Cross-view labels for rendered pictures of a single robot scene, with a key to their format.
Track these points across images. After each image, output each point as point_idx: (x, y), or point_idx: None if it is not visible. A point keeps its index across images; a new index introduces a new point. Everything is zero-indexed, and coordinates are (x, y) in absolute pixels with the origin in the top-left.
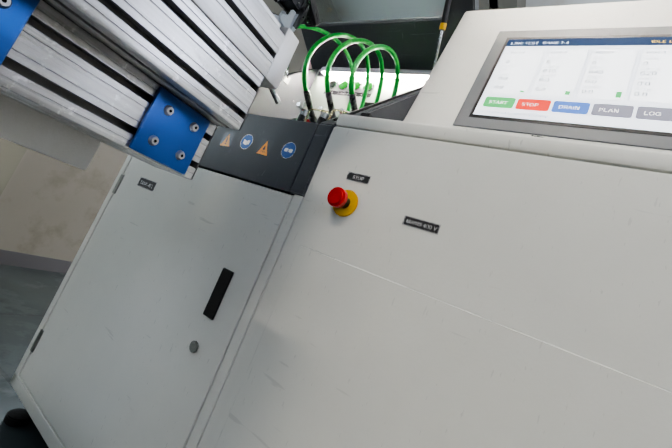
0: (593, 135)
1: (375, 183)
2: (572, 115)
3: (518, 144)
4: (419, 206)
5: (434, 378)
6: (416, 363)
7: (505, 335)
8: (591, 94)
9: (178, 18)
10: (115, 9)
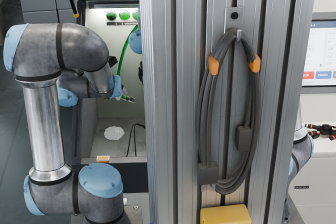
0: (335, 90)
1: None
2: (325, 80)
3: (332, 155)
4: (299, 181)
5: (317, 222)
6: (310, 221)
7: (335, 206)
8: (331, 65)
9: None
10: None
